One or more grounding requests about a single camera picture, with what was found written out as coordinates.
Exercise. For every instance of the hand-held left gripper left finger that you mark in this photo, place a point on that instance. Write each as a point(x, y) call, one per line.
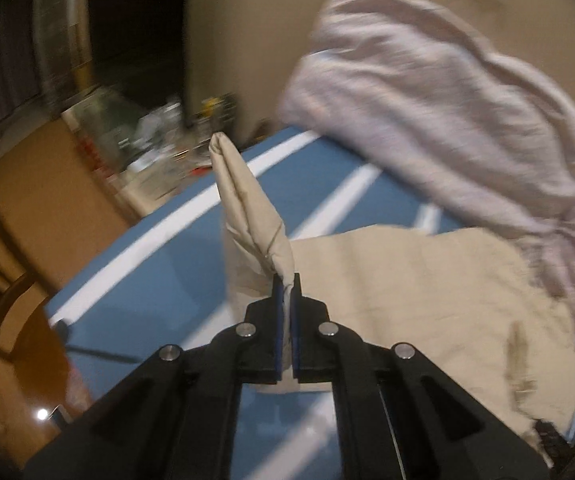
point(278, 320)

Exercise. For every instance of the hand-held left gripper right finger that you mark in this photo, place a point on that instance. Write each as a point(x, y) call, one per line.
point(296, 325)

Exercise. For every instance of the beige puffer jacket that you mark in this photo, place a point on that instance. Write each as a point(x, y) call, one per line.
point(392, 290)

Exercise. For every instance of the blue bed sheet white stripes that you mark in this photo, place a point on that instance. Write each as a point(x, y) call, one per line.
point(167, 270)

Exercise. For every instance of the cluttered side table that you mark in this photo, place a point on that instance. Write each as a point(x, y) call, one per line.
point(152, 140)

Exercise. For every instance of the pale pink towel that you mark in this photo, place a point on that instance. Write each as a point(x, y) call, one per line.
point(417, 85)

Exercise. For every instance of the wooden chair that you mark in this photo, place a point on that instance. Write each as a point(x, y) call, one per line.
point(2, 305)

